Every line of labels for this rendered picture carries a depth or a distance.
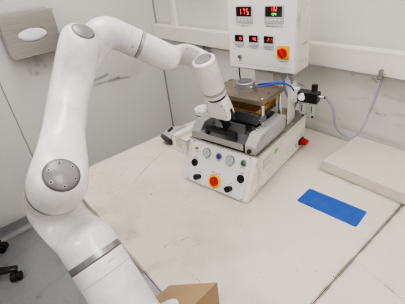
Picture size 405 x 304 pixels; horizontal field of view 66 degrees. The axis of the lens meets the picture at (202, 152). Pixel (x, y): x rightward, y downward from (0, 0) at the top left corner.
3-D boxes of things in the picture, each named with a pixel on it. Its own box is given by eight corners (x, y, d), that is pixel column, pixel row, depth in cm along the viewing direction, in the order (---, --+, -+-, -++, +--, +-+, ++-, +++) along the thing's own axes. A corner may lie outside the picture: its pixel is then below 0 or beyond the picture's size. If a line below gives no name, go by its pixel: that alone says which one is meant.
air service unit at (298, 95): (292, 111, 142) (294, 79, 134) (325, 117, 134) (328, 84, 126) (287, 116, 139) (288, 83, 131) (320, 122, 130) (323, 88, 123)
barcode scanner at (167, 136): (188, 129, 187) (186, 117, 183) (196, 133, 181) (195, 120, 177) (160, 142, 176) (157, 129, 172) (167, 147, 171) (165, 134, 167)
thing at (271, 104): (237, 98, 150) (235, 79, 145) (279, 106, 137) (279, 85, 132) (215, 111, 139) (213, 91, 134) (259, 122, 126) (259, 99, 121)
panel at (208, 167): (187, 178, 143) (193, 139, 140) (243, 201, 126) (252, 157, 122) (184, 179, 142) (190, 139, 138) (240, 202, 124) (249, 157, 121)
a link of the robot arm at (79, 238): (76, 274, 60) (13, 171, 62) (62, 282, 75) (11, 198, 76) (128, 238, 68) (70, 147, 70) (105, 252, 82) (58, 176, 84)
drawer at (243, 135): (237, 113, 155) (237, 99, 151) (278, 123, 143) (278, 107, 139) (200, 139, 137) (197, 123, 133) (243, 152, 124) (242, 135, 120)
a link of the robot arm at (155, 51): (134, 39, 112) (208, 72, 124) (132, 62, 101) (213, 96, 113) (144, 17, 107) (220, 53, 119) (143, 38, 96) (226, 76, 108)
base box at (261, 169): (246, 129, 179) (244, 102, 170) (310, 146, 157) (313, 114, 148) (184, 178, 145) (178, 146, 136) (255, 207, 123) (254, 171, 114)
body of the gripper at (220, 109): (199, 98, 119) (208, 119, 127) (220, 102, 113) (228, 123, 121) (210, 85, 122) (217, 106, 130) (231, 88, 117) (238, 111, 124)
